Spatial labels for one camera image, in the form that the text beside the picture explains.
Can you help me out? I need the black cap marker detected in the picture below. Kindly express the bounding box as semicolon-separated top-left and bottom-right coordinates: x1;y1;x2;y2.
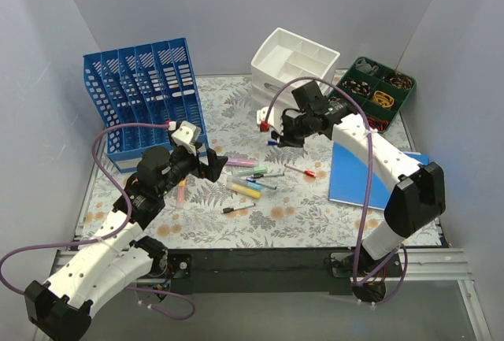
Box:
250;172;285;180
221;203;256;214

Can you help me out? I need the green highlighter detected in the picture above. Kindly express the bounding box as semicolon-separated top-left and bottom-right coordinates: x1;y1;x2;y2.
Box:
232;165;268;176

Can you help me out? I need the yellow highlighter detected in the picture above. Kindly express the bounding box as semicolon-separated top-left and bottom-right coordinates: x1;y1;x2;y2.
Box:
227;182;261;199

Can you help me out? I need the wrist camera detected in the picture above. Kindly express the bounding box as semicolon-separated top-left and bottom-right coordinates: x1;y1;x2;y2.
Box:
168;120;202;156
256;106;284;138

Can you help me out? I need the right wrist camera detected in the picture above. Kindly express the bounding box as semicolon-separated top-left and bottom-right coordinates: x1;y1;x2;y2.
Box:
256;106;284;138

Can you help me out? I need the red cap marker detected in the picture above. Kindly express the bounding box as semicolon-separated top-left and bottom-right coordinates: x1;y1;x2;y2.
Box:
284;164;317;178

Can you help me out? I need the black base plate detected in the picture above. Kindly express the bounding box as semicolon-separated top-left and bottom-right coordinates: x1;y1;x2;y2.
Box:
151;247;402;302

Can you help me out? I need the blue pen marker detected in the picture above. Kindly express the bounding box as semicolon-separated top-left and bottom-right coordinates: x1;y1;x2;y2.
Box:
246;177;277;190

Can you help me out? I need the black cap marker front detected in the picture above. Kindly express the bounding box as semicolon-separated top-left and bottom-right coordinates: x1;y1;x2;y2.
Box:
221;203;256;214

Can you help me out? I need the aluminium frame rail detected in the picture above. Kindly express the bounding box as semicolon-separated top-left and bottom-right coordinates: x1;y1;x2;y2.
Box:
24;239;491;340

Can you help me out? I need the orange pink highlighter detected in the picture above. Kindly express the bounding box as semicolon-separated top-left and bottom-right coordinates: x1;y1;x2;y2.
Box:
176;180;186;209

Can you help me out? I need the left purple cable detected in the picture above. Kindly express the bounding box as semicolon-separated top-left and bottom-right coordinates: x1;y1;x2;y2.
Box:
0;120;197;321

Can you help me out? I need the blue plastic file rack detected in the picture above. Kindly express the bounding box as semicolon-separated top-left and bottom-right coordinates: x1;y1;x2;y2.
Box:
83;38;208;173

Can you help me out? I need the blue highlighter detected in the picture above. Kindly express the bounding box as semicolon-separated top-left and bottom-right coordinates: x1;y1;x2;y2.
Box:
227;176;262;191

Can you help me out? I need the green compartment tray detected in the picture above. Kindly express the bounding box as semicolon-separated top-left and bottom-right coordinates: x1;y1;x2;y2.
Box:
336;57;417;133

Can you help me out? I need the blue notebook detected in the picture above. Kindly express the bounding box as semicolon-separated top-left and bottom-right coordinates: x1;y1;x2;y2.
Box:
328;143;429;210

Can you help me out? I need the black cap marker middle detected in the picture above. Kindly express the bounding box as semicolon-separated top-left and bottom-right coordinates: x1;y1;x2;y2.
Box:
250;172;285;180

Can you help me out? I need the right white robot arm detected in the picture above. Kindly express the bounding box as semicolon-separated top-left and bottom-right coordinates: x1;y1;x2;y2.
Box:
256;76;446;285

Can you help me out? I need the white drawer organizer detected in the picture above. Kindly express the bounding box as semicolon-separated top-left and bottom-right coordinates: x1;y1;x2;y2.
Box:
250;28;340;107

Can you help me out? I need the purple highlighter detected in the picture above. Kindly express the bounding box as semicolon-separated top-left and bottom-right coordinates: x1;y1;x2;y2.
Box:
226;158;259;167

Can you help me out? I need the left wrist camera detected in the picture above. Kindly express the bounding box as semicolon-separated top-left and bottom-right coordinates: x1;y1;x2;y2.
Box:
168;120;202;156

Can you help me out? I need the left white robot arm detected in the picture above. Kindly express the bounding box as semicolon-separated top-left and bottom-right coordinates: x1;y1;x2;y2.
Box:
24;146;228;340

